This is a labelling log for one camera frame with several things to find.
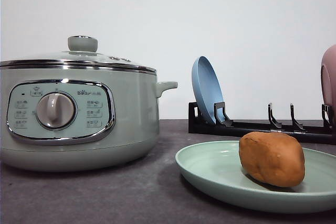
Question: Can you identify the green plate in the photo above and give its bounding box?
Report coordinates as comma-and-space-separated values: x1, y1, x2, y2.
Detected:
175, 141, 336, 213

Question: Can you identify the glass steamer lid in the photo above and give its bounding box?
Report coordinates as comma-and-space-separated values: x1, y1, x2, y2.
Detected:
0, 35, 157, 73

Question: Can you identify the brown potato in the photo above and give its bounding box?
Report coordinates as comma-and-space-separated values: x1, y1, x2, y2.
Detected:
239, 132, 306, 187

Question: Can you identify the blue plate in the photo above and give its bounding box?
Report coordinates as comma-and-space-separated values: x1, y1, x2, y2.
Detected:
192, 56, 225, 123

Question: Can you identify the black plate rack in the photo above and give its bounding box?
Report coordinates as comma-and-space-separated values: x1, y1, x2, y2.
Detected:
188, 102, 336, 144

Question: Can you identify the green electric steamer pot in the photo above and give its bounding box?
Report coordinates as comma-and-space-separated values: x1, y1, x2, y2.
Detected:
0, 65, 178, 172

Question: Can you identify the pink plate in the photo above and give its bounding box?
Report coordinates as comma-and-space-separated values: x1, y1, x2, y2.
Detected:
321, 44, 336, 129

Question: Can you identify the grey table mat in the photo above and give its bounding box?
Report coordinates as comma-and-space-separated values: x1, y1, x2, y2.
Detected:
0, 119, 336, 224

